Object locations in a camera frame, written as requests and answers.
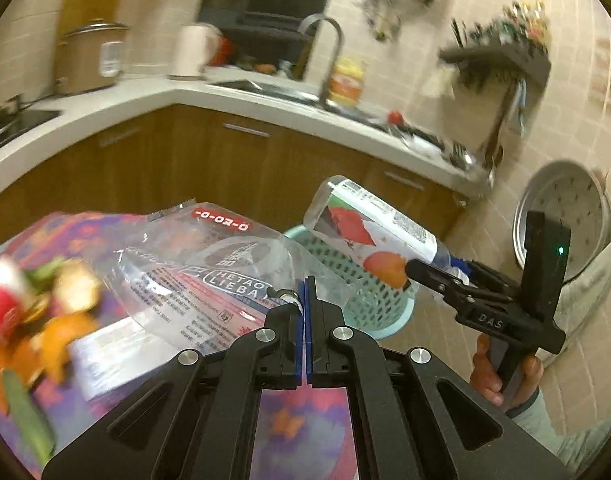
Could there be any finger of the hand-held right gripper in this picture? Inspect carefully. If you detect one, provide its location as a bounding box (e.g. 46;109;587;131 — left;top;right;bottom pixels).
404;258;479;307
464;260;523;307

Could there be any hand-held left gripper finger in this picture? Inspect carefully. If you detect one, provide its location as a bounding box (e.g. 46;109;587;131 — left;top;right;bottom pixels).
41;280;306;480
305;275;571;480

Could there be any light green plastic wastebasket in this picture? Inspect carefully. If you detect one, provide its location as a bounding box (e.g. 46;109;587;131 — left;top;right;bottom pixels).
282;225;421;341

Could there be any clear plastic bottle fruit label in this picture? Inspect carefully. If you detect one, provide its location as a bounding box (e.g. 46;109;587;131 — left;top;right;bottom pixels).
304;175;473;291

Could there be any clear printed plastic bag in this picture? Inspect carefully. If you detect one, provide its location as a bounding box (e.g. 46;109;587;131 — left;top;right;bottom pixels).
112;197;336;361

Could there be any green orange wrapper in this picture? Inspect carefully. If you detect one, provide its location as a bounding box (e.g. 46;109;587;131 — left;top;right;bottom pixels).
0;370;57;466

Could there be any person's right forearm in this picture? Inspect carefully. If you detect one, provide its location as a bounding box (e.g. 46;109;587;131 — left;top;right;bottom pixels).
505;390;609;476

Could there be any person's right hand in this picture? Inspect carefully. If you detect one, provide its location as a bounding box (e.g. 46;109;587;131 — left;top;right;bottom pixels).
473;334;544;411

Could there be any perforated metal steamer pot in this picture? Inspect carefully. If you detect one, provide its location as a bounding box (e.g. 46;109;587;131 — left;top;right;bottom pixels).
513;160;611;291

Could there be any wooden kitchen cabinet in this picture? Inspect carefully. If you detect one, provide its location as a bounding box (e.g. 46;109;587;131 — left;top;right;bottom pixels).
0;105;469;262

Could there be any yellow plastic jar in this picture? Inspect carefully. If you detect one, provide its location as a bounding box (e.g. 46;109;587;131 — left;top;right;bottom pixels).
329;55;367;109

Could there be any orange peel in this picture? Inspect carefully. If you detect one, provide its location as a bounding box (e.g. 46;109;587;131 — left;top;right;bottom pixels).
35;310;102;386

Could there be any steel kitchen faucet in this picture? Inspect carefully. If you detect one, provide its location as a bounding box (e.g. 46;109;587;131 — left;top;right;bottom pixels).
298;14;345;107

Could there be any steel kitchen sink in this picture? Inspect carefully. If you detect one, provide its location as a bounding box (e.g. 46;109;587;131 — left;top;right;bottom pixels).
208;77;336;107

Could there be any red and white wrapper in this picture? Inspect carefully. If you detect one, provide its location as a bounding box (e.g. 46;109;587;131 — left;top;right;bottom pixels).
0;255;32;332

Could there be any white kitchen countertop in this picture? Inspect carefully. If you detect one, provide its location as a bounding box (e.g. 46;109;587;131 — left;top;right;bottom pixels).
0;72;492;207

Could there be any white electric kettle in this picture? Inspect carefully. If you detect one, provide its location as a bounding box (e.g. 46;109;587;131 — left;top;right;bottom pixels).
168;22;222;82

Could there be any steel rice cooker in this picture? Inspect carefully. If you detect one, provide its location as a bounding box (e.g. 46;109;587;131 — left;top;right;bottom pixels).
54;19;131;97

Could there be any black gas stove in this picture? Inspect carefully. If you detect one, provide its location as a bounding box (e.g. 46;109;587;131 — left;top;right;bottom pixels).
0;95;62;157

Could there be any wooden cutting board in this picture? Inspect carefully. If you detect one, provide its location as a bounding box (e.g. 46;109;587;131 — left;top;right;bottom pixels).
59;0;121;36

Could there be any black wall utensil rack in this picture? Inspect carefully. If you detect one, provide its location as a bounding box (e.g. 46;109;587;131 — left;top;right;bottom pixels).
438;0;553;181

